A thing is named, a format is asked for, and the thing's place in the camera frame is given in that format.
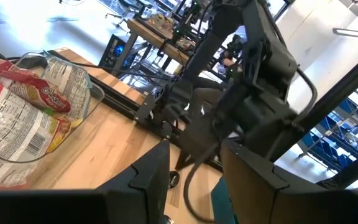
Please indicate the blue storage bin shelf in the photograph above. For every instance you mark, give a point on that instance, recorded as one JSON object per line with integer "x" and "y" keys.
{"x": 337, "y": 133}

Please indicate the wooden desk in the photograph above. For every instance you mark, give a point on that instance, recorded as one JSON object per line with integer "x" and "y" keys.
{"x": 157, "y": 37}

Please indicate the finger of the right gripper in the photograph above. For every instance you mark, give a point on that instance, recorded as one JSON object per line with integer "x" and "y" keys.
{"x": 197, "y": 140}

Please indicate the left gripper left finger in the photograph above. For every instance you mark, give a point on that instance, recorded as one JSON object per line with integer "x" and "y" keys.
{"x": 135, "y": 196}

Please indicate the clear plastic container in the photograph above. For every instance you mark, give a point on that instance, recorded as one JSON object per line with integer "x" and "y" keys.
{"x": 85, "y": 102}

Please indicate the silver metal spoon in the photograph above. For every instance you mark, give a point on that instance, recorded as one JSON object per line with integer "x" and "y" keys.
{"x": 167, "y": 220}

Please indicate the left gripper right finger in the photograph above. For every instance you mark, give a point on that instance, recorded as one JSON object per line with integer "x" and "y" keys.
{"x": 259, "y": 199}

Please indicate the black box under desk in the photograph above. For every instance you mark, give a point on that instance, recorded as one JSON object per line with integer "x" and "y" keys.
{"x": 115, "y": 53}

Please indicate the teal plastic tray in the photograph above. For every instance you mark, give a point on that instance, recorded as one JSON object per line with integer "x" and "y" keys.
{"x": 224, "y": 202}

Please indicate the red orange ramen packet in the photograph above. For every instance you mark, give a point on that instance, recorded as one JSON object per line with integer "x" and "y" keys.
{"x": 11, "y": 130}

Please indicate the yellow striped food packet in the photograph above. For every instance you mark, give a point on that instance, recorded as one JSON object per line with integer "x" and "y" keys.
{"x": 65, "y": 129}

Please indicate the black office chair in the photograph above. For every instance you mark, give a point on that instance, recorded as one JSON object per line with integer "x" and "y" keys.
{"x": 132, "y": 6}

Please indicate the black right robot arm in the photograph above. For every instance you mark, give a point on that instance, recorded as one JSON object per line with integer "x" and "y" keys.
{"x": 222, "y": 37}

